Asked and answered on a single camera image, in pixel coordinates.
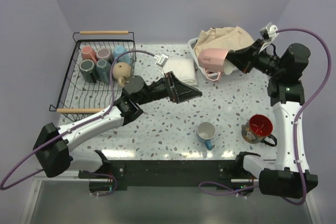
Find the grey green faceted mug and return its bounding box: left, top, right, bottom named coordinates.
left=96, top=59, right=111, bottom=83

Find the folded white towel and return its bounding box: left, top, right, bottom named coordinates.
left=163, top=58, right=198, bottom=87

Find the salmon pink mug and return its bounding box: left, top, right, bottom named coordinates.
left=81, top=46, right=97, bottom=63

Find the blue speckled mug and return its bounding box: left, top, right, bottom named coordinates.
left=196, top=122, right=216, bottom=151

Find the white plastic basin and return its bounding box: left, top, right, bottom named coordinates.
left=187, top=37, right=208, bottom=77

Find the dark green glossy mug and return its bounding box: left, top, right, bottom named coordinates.
left=79, top=59, right=98, bottom=83

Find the pale pink mug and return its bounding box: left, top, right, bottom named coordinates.
left=197, top=48, right=235, bottom=82

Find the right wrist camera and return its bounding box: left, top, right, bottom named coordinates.
left=259, top=22, right=278, bottom=42

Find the beige cloth bag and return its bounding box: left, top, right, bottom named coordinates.
left=193, top=26, right=254, bottom=56

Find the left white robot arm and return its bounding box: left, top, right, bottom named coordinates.
left=33, top=72, right=203, bottom=178

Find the black wire dish rack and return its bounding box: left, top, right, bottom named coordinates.
left=49, top=31, right=136, bottom=122

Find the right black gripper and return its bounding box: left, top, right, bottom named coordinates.
left=225, top=39, right=284, bottom=78

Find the tan glazed round mug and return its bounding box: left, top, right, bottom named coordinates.
left=112, top=62, right=131, bottom=88

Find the red inside patterned mug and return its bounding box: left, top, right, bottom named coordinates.
left=241, top=114, right=277, bottom=147

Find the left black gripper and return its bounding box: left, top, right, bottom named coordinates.
left=136, top=71, right=202, bottom=106

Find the light blue faceted mug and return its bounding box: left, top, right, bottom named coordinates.
left=113, top=45, right=131, bottom=65

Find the purple mug black handle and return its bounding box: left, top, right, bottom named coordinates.
left=96, top=47, right=113, bottom=61

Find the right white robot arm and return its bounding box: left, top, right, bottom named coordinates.
left=226, top=39, right=318, bottom=199

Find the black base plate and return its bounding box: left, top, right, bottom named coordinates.
left=78, top=160, right=253, bottom=193

